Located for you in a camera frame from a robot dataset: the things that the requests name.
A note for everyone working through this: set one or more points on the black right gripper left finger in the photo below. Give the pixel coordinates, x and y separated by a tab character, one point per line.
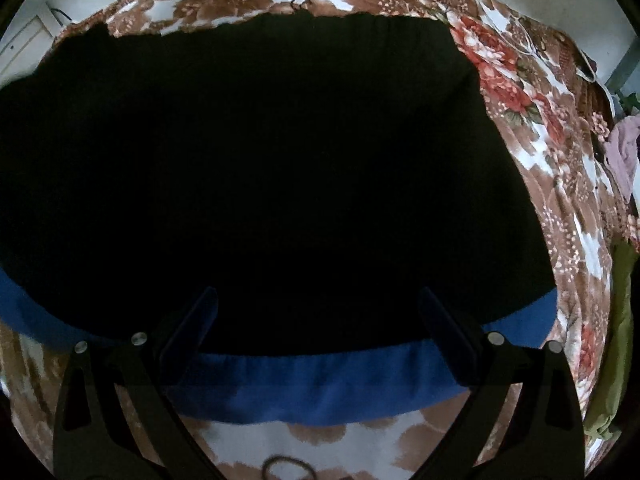
91	437

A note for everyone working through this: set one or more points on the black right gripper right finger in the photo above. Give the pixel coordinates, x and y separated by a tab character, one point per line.
544	439

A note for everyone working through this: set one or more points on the blue and black sweatshirt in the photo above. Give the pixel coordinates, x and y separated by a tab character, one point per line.
290	209

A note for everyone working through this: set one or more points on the olive green cloth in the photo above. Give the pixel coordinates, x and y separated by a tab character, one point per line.
614	404

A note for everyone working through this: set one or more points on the pink garment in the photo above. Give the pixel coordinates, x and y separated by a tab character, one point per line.
621	154

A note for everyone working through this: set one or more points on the brown floral bed blanket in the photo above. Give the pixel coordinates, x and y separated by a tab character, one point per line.
552	113

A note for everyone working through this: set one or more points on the white door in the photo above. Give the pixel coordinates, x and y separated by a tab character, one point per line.
26	47

